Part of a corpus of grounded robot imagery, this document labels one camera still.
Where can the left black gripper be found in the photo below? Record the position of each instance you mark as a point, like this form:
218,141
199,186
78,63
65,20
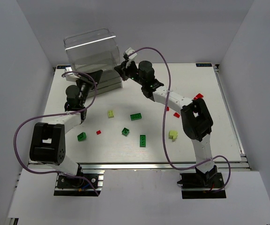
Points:
88,79

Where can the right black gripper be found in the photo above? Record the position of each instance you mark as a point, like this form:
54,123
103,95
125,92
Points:
124,72

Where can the clear plastic drawer container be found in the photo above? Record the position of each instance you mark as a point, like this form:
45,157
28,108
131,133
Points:
92,51

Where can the green long lego brick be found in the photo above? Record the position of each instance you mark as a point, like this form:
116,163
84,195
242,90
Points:
143,141
136,116

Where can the green small lego brick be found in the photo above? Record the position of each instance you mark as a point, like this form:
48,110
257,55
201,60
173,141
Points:
125,131

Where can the green long lego brick front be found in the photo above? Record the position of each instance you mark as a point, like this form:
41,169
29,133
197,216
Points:
143,141

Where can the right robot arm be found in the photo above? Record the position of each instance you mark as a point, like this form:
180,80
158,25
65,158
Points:
195,116

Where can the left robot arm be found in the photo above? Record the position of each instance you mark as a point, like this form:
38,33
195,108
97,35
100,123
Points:
48,144

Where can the yellow square lego brick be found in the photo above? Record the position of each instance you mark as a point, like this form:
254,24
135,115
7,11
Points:
110,114

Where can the green square lego brick left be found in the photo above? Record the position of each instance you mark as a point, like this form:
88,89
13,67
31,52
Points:
81,137

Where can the small red lego flat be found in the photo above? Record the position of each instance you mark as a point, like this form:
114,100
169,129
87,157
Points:
176,115

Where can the large red lego brick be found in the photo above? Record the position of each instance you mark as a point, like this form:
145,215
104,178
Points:
198,96

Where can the yellow lego brick right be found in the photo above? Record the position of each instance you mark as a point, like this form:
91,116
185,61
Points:
173,134

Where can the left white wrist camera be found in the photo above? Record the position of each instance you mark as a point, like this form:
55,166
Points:
69,76

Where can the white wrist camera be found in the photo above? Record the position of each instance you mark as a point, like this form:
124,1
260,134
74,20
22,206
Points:
69,76
130,54

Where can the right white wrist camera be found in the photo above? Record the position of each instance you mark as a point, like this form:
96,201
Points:
130,54

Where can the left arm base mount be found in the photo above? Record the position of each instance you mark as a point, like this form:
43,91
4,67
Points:
89,185

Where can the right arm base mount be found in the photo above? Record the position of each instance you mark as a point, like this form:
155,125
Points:
193,187

